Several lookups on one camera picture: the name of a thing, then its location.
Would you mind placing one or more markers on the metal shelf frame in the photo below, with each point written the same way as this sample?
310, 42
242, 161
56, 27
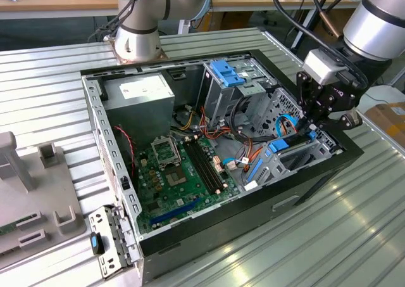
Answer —
397, 73

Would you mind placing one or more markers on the blue plastic drive latch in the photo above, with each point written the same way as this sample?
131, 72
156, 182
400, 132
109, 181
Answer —
226, 73

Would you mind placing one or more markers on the white table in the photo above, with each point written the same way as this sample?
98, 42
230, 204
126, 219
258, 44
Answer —
386, 93

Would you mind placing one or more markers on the blue black bracket latch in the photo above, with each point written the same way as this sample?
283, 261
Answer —
94, 244

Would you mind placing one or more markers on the hard disk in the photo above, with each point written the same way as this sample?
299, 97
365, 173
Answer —
278, 146

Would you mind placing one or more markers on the wooden office desk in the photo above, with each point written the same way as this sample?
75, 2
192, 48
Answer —
63, 2
240, 0

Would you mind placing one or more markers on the grey power supply unit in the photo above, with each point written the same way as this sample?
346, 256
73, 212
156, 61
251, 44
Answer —
139, 116

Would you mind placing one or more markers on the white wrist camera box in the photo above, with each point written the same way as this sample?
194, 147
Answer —
319, 66

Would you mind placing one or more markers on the CPU socket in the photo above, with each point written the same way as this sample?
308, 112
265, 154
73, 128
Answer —
175, 176

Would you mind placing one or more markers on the blue expansion slot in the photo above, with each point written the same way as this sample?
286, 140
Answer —
175, 211

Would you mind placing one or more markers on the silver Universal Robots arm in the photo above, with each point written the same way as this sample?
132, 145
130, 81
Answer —
136, 43

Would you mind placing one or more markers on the white paper label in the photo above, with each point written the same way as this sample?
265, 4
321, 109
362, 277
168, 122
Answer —
250, 186

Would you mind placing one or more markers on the metal expansion slot bracket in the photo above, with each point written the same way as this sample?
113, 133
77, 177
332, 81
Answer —
101, 217

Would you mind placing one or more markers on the black RAM slot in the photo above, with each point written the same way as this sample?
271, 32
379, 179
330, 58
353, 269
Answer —
199, 160
207, 160

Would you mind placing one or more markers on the grey parts rack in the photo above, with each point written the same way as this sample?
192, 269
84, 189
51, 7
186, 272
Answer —
38, 188

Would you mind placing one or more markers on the grey metal disk bay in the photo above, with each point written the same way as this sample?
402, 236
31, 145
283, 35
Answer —
321, 147

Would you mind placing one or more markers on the grey optical drive cage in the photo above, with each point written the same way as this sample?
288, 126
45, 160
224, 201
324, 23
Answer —
221, 103

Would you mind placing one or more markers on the black open PC case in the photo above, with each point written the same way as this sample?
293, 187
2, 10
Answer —
221, 223

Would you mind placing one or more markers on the brown square base plate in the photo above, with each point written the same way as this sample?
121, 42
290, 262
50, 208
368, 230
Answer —
142, 63

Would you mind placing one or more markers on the green motherboard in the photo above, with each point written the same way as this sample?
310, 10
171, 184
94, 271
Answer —
158, 185

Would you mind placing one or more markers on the green RAM stick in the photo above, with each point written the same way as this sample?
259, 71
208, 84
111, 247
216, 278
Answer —
8, 228

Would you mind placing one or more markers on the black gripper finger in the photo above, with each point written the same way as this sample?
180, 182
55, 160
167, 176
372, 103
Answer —
303, 90
345, 120

